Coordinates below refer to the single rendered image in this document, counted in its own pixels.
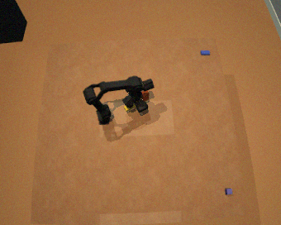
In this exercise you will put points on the small blue block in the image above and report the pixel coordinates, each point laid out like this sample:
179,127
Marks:
205,52

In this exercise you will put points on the small purple block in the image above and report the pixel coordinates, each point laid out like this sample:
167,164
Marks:
228,191

